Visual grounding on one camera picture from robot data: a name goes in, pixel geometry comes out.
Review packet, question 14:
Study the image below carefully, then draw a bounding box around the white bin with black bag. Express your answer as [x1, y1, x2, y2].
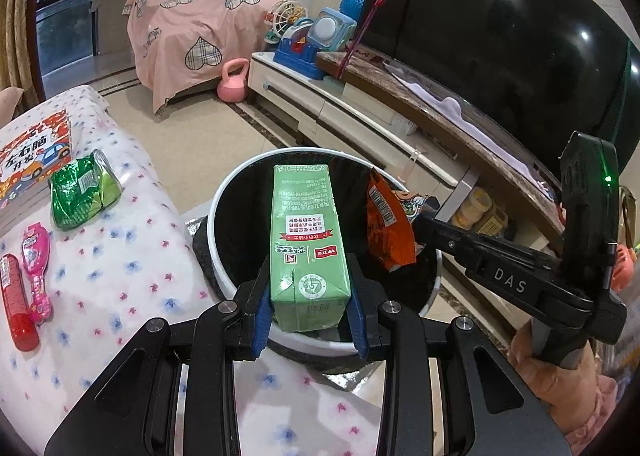
[192, 147, 443, 389]

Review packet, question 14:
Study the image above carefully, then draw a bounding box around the blue toy machine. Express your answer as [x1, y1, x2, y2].
[273, 6, 358, 81]

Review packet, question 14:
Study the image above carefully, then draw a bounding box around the green drink carton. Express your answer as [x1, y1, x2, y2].
[270, 164, 353, 333]

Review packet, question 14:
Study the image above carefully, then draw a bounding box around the orange red snack packet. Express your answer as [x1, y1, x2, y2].
[366, 168, 431, 273]

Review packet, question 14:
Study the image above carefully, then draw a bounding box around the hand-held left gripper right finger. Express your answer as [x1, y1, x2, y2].
[345, 256, 571, 456]

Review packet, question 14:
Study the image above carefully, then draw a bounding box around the gold patterned curtain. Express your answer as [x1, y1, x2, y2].
[0, 0, 46, 106]

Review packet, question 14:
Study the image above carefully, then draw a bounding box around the red plastic tube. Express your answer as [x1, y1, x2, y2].
[0, 253, 40, 352]

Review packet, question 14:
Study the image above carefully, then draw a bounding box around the green snack bag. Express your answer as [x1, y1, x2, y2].
[48, 150, 122, 230]

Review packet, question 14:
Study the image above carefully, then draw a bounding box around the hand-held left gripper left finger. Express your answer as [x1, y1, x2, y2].
[44, 256, 275, 456]

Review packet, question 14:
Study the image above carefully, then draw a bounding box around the toy ferris wheel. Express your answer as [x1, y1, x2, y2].
[263, 0, 307, 44]

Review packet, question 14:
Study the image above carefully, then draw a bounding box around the yellow jar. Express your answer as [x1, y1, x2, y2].
[457, 186, 508, 237]

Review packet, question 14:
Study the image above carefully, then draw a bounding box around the white lace cloth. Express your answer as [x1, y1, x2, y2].
[382, 60, 558, 191]

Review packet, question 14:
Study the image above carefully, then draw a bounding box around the white television cabinet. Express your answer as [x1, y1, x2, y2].
[247, 50, 640, 287]

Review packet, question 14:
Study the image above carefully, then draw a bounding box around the person's right hand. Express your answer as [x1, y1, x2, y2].
[509, 322, 551, 377]

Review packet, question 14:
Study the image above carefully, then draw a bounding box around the glass balcony door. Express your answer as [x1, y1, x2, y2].
[35, 0, 103, 79]

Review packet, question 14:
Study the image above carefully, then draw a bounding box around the black television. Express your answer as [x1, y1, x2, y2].
[360, 0, 640, 187]

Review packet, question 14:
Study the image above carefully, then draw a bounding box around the pink heart print cloth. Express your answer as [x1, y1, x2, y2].
[122, 0, 288, 117]

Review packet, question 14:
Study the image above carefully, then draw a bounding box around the pink kettlebell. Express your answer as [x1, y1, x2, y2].
[216, 59, 249, 103]

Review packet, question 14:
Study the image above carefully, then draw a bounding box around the pink toy hairbrush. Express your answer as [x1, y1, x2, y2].
[21, 222, 53, 323]

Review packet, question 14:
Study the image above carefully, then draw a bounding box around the blue spiky ball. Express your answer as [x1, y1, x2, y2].
[339, 0, 368, 21]

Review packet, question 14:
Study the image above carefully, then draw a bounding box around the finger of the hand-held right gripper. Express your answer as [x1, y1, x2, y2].
[413, 212, 501, 281]

